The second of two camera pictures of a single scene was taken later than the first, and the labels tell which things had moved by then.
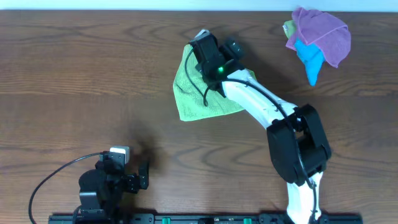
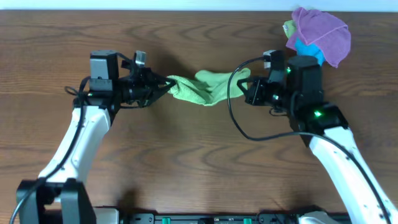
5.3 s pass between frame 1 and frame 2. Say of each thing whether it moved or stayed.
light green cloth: moved
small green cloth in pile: stayed
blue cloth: stayed
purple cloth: stayed
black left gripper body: moved
